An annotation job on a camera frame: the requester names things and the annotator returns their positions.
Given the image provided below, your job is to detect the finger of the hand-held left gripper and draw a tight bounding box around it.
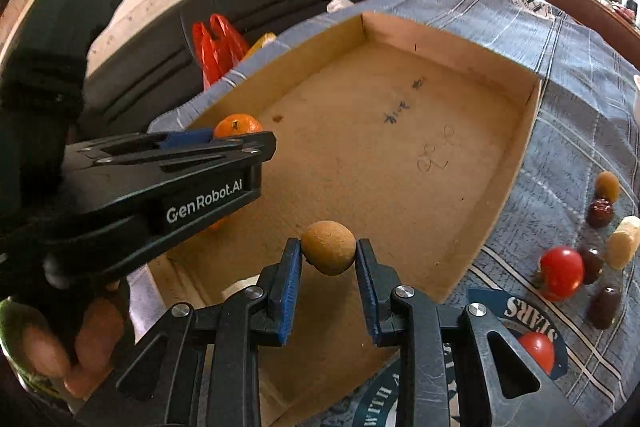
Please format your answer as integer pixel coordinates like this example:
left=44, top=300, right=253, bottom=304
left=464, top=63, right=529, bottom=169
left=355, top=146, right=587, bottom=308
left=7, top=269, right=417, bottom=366
left=159, top=129, right=217, bottom=150
left=62, top=131, right=277, bottom=180

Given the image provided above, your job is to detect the pale round fruit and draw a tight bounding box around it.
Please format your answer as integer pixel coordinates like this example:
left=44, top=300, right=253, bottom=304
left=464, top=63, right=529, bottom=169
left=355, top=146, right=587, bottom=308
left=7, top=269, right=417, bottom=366
left=220, top=276, right=261, bottom=303

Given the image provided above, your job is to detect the tan round fruit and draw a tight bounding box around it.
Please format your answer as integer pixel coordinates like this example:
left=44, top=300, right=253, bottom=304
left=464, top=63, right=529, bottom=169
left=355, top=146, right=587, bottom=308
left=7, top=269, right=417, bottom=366
left=300, top=220, right=357, bottom=278
left=594, top=171, right=622, bottom=204

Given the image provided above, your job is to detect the blue plaid blanket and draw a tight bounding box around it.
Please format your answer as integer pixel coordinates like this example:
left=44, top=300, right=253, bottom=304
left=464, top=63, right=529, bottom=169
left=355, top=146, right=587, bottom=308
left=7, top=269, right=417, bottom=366
left=147, top=0, right=640, bottom=427

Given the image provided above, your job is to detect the yellow packet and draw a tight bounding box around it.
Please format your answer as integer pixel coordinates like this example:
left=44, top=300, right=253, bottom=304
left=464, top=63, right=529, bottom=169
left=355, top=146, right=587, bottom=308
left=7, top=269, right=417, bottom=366
left=245, top=33, right=277, bottom=58

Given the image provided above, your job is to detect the white plastic bag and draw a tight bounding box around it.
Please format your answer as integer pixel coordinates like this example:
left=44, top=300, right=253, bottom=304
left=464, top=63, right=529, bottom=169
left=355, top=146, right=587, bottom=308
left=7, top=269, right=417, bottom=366
left=320, top=0, right=360, bottom=14

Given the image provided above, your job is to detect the dark red fruit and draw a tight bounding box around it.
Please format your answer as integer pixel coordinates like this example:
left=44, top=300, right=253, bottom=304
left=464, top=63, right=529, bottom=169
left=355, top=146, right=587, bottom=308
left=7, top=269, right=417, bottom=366
left=585, top=199, right=615, bottom=229

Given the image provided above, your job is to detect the cardboard box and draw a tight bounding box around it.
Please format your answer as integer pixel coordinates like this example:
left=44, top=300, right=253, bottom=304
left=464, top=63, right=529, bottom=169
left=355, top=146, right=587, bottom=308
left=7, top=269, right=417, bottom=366
left=150, top=11, right=543, bottom=427

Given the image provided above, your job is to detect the red plastic bag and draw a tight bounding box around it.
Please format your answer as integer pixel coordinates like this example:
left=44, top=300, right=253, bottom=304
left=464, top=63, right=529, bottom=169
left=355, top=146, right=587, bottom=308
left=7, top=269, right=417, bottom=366
left=192, top=13, right=251, bottom=90

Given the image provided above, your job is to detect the red tomato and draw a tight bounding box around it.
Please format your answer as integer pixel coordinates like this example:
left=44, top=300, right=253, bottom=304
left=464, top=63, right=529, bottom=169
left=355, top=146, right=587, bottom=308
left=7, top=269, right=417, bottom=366
left=517, top=332, right=557, bottom=375
left=539, top=246, right=586, bottom=303

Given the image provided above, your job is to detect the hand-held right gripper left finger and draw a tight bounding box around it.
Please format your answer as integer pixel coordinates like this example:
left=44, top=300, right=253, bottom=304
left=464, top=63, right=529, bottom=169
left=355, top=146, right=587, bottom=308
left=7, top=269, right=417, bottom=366
left=75, top=236, right=304, bottom=427

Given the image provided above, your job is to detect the dark brown fruit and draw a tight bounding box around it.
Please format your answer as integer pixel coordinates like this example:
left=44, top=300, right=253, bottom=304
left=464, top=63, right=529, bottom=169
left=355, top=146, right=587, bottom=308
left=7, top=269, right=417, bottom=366
left=586, top=286, right=623, bottom=332
left=577, top=247, right=606, bottom=285

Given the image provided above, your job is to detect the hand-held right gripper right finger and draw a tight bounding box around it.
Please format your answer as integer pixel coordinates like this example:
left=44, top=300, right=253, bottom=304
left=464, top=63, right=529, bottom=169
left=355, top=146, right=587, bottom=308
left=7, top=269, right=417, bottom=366
left=354, top=238, right=591, bottom=427

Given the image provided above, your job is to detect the person's left hand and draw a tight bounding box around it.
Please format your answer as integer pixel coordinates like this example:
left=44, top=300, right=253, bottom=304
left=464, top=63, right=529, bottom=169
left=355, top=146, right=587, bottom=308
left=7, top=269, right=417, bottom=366
left=22, top=291, right=127, bottom=400

